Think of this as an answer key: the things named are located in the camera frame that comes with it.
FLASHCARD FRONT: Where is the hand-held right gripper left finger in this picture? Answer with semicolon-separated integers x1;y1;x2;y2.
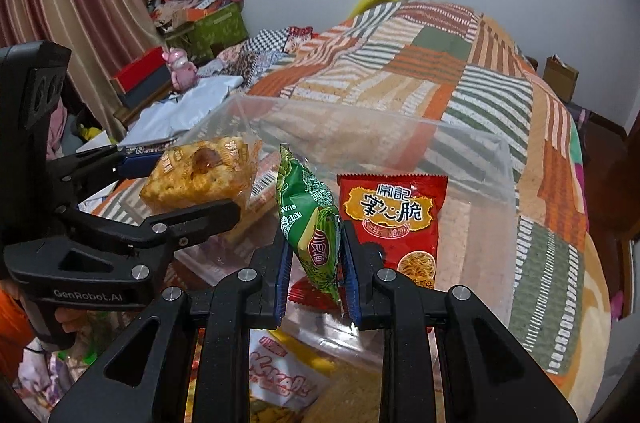
50;242;294;423

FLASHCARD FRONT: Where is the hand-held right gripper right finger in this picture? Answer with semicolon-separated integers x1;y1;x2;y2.
340;221;576;423

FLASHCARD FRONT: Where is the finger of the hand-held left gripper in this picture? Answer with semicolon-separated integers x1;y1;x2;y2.
4;198;242;309
47;145;166;210

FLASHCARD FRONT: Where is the square cracker packet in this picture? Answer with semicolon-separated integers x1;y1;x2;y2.
139;137;263;210
220;153;282;245

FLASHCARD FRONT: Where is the green snack packet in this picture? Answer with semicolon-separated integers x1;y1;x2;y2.
276;144;347;319

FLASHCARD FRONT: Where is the clear plastic container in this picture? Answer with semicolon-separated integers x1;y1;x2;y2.
172;95;518;369

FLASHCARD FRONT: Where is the white plastic bag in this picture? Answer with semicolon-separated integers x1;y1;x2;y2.
122;75;246;148

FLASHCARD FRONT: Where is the red noodle snack packet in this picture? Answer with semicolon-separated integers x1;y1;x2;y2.
336;173;448;291

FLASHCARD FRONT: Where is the red box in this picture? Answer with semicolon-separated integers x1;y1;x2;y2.
110;48;172;96

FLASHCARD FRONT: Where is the yellow stick snack bag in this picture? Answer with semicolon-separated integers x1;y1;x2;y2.
247;328;332;423

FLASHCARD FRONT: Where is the pink toy rabbit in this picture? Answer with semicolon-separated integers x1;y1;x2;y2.
162;48;200;92

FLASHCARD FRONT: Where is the green storage box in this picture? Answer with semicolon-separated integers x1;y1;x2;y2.
164;0;249;60

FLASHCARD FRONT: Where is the checkered quilt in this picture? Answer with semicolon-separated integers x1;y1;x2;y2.
197;25;316;80

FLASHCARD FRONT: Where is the patchwork striped blanket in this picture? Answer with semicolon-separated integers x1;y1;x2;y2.
80;0;615;423

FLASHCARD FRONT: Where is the brown cardboard box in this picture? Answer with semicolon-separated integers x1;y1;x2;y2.
542;55;579;104

